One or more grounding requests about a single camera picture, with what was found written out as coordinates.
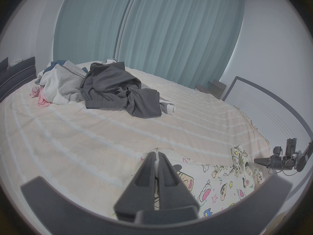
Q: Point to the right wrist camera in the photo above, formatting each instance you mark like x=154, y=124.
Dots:
x=277, y=151

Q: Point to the grey bedside table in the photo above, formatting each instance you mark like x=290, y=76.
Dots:
x=210, y=89

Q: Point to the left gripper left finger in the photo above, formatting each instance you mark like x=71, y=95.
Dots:
x=139, y=194

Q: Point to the black garment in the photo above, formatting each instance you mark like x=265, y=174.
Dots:
x=110, y=87

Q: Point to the blue-green curtain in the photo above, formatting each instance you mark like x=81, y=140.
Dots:
x=93, y=21
x=183, y=33

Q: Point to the white crumpled cloth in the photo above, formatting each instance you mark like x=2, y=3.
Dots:
x=16, y=62

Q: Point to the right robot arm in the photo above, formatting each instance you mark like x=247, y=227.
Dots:
x=302, y=159

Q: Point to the grey garment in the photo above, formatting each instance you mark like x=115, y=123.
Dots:
x=168, y=108

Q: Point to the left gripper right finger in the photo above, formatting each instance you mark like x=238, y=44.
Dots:
x=174, y=192

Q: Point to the dark chest of drawers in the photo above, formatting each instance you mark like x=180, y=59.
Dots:
x=17, y=77

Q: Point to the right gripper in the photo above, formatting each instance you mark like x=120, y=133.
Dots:
x=275, y=161

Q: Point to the white printed pyjama top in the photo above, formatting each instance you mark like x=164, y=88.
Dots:
x=215, y=180

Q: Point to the bed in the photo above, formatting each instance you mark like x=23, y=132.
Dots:
x=85, y=136

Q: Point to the pile of clothes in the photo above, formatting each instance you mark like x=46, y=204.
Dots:
x=61, y=87

